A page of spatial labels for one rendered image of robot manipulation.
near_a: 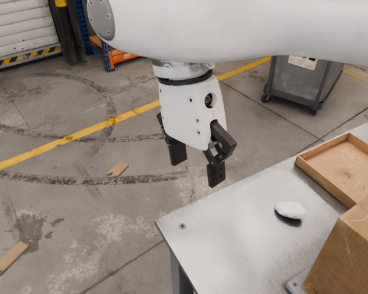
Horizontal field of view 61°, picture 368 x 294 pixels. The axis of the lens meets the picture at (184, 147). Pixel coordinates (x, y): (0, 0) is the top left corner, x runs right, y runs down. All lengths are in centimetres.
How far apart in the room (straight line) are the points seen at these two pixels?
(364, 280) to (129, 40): 57
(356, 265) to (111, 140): 211
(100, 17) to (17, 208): 197
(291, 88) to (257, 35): 252
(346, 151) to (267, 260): 55
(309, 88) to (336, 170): 166
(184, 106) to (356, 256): 41
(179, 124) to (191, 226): 51
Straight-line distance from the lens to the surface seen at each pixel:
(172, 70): 39
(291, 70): 273
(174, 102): 43
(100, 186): 218
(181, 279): 110
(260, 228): 92
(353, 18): 28
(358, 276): 69
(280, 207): 95
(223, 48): 29
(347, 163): 120
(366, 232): 63
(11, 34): 384
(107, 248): 188
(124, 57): 352
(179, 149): 52
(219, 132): 41
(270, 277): 86
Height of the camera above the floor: 158
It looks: 41 degrees down
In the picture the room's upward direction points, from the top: straight up
